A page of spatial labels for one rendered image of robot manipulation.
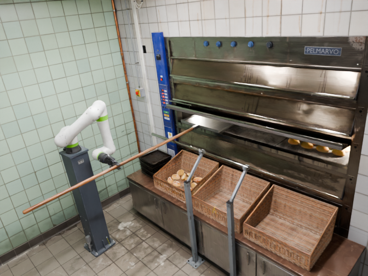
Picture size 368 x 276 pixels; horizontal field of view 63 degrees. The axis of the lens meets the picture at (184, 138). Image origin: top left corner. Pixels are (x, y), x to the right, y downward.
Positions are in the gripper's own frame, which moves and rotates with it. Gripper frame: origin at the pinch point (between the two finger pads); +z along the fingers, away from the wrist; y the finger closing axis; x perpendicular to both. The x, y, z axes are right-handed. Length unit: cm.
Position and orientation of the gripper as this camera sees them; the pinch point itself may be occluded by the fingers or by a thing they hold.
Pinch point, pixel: (117, 165)
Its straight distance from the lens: 264.9
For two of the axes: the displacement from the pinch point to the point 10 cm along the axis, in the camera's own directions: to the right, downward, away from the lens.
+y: 0.9, 9.1, 4.0
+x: -7.3, 3.4, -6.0
